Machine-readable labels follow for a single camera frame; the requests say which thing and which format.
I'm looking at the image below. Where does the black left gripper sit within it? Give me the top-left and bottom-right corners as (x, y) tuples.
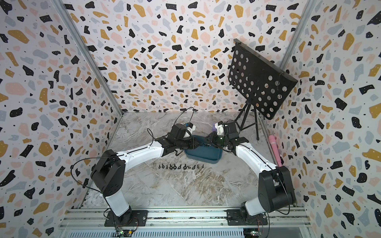
(175, 137), (203, 150)

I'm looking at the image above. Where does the teal plastic storage box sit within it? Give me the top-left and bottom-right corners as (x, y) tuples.
(184, 135), (223, 164)

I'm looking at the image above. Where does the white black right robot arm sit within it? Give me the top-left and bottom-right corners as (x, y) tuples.
(206, 121), (296, 216)

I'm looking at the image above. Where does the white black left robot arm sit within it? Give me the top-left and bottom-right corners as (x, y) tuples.
(90, 123), (200, 220)

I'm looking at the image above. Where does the pink cylindrical bottle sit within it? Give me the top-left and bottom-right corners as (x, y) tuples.
(268, 135), (282, 167)

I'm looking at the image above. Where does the black music stand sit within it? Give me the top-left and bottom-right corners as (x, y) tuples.
(228, 39), (298, 131)

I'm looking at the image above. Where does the aluminium corner profile right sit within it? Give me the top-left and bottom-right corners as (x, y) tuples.
(279, 0), (317, 71)

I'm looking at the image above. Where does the aluminium corner profile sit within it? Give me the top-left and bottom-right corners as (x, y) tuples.
(51, 0), (123, 117)
(279, 0), (317, 71)

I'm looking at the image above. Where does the aluminium corner profile left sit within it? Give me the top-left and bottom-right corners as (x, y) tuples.
(51, 0), (123, 117)

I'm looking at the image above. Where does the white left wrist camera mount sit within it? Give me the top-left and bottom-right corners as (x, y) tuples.
(184, 122), (196, 138)

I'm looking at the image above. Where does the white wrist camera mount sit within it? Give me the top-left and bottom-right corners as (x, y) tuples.
(184, 122), (196, 138)
(215, 121), (227, 136)

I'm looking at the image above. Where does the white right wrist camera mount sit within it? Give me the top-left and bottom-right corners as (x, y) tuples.
(215, 121), (227, 136)

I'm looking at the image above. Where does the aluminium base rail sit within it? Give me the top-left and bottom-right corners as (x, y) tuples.
(58, 207), (315, 238)

